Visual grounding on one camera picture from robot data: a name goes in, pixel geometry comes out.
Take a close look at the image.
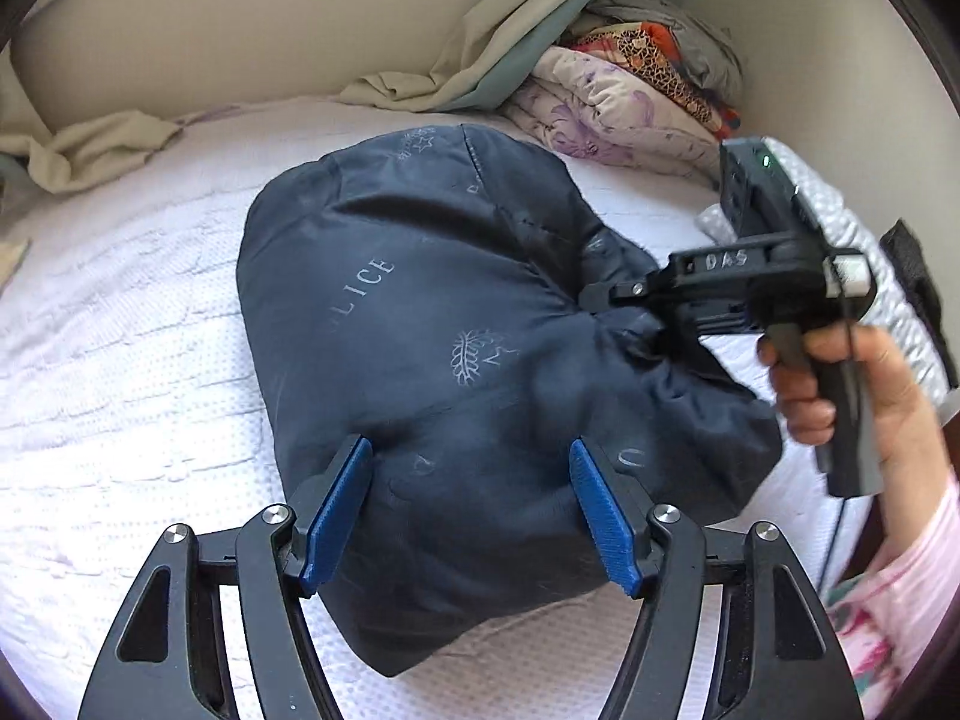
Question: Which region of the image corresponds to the black cloth piece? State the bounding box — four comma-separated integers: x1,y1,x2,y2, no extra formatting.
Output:
880,217,951,340

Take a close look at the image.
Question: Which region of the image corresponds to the person's right hand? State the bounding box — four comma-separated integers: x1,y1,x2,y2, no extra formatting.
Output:
756,324,940,490

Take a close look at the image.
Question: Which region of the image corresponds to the grey crumpled cloth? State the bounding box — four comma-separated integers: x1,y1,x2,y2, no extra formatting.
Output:
583,0,745,104

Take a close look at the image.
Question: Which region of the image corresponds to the black cable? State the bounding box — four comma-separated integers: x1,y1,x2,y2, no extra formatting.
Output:
820,493,854,595

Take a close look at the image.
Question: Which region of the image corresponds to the dark navy padded jacket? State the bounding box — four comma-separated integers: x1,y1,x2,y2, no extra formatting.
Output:
236,124,785,680

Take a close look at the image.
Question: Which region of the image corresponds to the floral quilted blanket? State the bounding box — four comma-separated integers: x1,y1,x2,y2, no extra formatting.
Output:
501,43,730,182

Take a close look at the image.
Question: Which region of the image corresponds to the orange patterned cloth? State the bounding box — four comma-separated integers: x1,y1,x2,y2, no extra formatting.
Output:
571,19,743,142

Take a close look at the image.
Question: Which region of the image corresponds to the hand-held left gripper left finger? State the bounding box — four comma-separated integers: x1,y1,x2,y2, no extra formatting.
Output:
77,435,374,720

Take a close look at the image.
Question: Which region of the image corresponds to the silver quilted blanket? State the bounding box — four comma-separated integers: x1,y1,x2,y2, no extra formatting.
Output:
696,135,955,392

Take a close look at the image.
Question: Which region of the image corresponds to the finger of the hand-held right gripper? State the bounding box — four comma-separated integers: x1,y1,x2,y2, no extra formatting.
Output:
577,276,666,316

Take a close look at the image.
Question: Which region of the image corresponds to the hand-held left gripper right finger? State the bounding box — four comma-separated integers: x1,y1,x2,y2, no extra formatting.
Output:
568,439,863,720

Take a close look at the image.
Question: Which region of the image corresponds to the person's right forearm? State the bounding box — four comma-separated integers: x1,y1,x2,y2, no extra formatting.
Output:
820,420,960,717

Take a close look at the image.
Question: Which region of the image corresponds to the white textured bed cover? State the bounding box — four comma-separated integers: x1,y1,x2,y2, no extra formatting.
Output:
0,94,901,720

